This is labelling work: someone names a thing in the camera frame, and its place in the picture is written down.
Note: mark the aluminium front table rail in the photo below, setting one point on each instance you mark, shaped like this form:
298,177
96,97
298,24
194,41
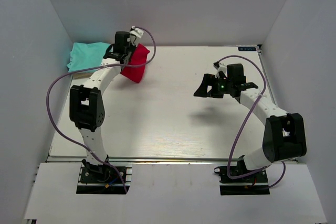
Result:
69,159

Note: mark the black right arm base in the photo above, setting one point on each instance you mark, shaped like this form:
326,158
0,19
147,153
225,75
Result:
255,184

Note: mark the folded teal t shirt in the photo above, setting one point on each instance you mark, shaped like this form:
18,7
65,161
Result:
84,56

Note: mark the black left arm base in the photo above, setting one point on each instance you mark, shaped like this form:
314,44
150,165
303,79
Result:
103,180

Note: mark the blue table label sticker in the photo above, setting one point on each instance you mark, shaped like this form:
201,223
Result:
247,49

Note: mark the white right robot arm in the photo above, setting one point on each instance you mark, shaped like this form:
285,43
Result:
284,133

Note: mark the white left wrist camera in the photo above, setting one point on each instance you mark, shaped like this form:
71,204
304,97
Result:
136,35

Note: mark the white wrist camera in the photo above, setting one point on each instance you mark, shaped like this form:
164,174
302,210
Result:
221,70
136,35

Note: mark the red t shirt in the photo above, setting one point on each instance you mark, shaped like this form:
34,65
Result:
139,58

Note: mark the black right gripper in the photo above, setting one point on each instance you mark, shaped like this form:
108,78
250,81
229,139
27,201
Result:
208,80

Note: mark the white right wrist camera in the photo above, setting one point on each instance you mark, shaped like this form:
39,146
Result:
221,70

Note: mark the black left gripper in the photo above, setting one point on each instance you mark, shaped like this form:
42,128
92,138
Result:
132,45

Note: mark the folded beige t shirt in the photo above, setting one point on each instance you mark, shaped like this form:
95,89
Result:
82,75

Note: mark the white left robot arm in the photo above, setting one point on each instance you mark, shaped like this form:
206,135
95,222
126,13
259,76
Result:
140,112

